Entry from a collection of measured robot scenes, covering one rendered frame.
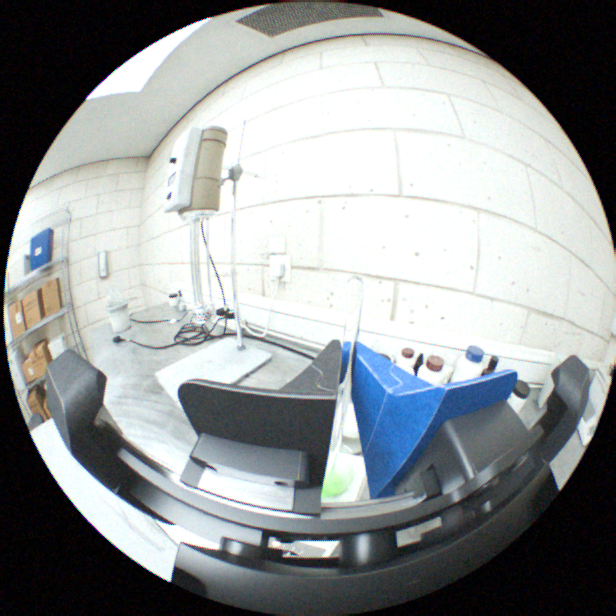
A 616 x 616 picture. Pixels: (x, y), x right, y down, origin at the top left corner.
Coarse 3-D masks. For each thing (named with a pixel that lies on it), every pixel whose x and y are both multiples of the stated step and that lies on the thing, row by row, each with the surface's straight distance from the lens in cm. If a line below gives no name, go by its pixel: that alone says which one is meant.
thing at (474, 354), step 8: (472, 352) 47; (480, 352) 48; (464, 360) 48; (472, 360) 47; (480, 360) 48; (456, 368) 49; (464, 368) 47; (472, 368) 47; (480, 368) 49; (456, 376) 49; (464, 376) 48; (472, 376) 48
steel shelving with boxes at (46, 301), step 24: (48, 216) 222; (48, 240) 228; (24, 264) 238; (48, 264) 223; (48, 288) 220; (24, 312) 242; (48, 312) 222; (24, 360) 277; (48, 360) 240; (24, 384) 269
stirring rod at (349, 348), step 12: (348, 288) 7; (360, 288) 7; (348, 300) 7; (360, 300) 7; (348, 312) 7; (360, 312) 7; (348, 324) 7; (348, 336) 8; (348, 348) 8; (348, 360) 8; (348, 372) 8; (348, 384) 9; (348, 396) 9; (336, 408) 10; (336, 420) 10; (336, 432) 11; (336, 444) 12; (336, 456) 14; (324, 480) 18
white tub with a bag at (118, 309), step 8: (112, 288) 104; (120, 288) 105; (112, 296) 102; (120, 296) 104; (112, 304) 104; (120, 304) 107; (112, 312) 103; (120, 312) 103; (128, 312) 108; (112, 320) 106; (120, 320) 104; (128, 320) 107; (120, 328) 105; (128, 328) 107
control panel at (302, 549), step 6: (270, 540) 25; (270, 546) 26; (276, 546) 25; (282, 546) 25; (288, 546) 25; (294, 546) 25; (300, 546) 25; (306, 546) 24; (312, 546) 24; (300, 552) 25; (306, 552) 25; (312, 552) 25; (318, 552) 25; (324, 552) 25
